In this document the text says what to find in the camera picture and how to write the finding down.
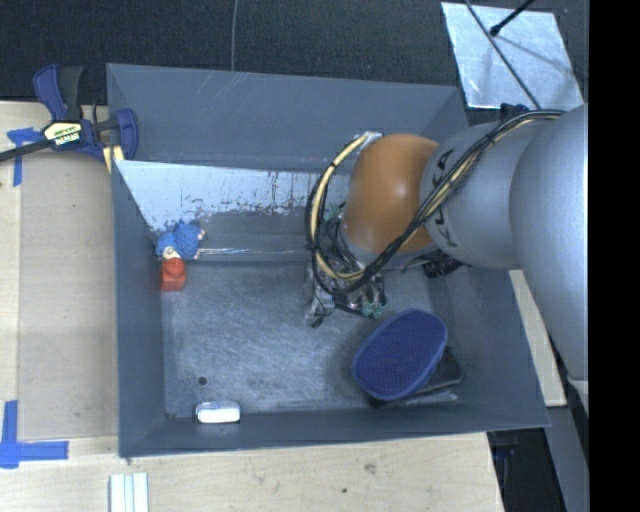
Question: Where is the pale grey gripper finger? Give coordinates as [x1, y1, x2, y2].
[305, 289, 333, 322]

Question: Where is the blue oval sponge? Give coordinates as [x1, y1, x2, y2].
[350, 308, 449, 402]

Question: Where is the grey metal bin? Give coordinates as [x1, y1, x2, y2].
[105, 62, 552, 459]

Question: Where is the black flat case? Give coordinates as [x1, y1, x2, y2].
[367, 345, 465, 409]

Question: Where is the white oblong bar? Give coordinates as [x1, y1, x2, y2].
[195, 400, 242, 425]

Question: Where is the red block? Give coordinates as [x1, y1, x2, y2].
[160, 256, 188, 293]

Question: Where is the blue toy figure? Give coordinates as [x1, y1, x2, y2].
[155, 221, 208, 262]

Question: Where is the pale brown flat board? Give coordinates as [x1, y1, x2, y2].
[17, 149, 121, 442]

